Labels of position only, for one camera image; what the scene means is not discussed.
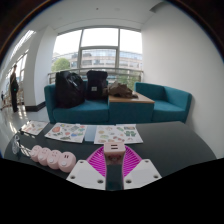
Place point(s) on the black backpack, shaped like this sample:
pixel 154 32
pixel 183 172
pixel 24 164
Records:
pixel 96 85

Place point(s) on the glossy black bag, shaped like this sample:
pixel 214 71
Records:
pixel 69 90

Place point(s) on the pink power strip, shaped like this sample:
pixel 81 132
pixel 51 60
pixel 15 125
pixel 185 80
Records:
pixel 53 159

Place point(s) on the metal window railing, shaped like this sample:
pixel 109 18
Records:
pixel 113 70

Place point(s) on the small sticker sheet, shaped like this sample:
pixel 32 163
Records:
pixel 34 127

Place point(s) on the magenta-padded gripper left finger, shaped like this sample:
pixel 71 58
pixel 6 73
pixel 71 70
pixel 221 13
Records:
pixel 83 173

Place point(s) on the teal armchair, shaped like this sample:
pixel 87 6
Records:
pixel 166 106

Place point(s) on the person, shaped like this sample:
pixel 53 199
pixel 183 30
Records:
pixel 14 88

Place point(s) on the teal wood-topped side table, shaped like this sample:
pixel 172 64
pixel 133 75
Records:
pixel 131 111

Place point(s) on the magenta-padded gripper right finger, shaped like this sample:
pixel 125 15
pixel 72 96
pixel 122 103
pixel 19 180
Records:
pixel 143 173

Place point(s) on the teal sofa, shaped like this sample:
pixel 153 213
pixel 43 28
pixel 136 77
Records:
pixel 83 113

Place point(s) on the pink charger block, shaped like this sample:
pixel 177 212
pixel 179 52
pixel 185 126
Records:
pixel 114 153

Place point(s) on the wide colourful sticker sheet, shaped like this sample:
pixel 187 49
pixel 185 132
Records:
pixel 116 134

